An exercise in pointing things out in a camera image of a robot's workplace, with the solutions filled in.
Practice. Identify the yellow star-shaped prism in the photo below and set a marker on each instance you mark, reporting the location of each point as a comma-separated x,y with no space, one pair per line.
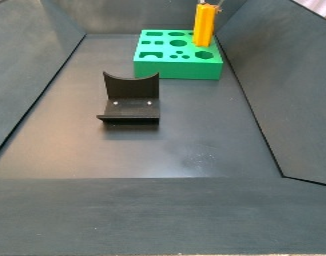
203,24

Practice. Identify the black curved fixture stand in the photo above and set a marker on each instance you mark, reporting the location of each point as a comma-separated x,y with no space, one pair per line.
133,99

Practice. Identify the green foam shape-sorter block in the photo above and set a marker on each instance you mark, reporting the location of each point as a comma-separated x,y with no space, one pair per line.
166,52

